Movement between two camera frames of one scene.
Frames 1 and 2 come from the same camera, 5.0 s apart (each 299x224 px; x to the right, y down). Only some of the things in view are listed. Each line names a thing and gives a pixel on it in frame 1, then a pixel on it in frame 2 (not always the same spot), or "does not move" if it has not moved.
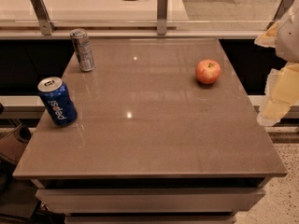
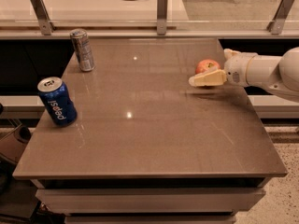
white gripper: [289, 36] → [235, 69]
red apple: [207, 71] does not move
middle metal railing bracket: [162, 14] does not move
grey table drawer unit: [150, 200] does not move
